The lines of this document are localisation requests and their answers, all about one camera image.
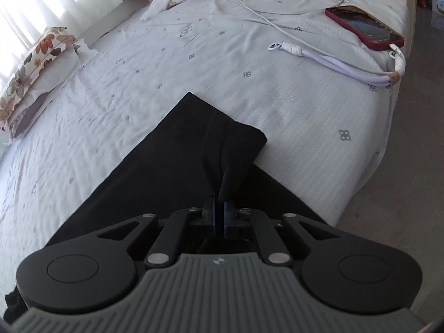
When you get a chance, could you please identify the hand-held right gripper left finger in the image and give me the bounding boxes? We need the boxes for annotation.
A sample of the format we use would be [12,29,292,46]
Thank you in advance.
[94,194,216,268]

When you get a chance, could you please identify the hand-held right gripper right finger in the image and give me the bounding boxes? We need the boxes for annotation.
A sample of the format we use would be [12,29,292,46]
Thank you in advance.
[224,199,342,268]

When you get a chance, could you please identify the black pants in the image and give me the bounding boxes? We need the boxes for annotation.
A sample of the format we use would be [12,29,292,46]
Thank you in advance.
[3,92,334,320]

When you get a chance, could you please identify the bed with patterned white sheet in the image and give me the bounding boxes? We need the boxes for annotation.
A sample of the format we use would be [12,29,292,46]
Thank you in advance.
[0,0,408,306]

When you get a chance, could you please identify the purple patterned pillow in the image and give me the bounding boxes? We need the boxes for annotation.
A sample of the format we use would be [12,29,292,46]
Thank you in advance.
[9,92,52,139]

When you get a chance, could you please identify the white pillow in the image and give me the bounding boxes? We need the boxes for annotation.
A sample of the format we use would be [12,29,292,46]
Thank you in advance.
[10,40,99,112]

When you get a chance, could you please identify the red-cased smartphone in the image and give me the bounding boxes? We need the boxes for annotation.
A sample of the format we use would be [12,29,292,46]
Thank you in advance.
[325,6,405,51]

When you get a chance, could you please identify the floral pillow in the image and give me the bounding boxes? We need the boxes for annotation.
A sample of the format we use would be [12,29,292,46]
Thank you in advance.
[0,26,77,122]

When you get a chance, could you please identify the white sheer curtain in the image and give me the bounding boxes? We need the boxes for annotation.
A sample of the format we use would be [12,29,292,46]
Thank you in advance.
[0,0,122,63]

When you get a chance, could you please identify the white braided lanyard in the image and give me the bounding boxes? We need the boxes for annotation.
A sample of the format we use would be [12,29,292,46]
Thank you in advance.
[268,41,406,89]

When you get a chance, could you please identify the thin white charging cable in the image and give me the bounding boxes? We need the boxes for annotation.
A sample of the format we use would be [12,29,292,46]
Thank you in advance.
[217,0,354,40]

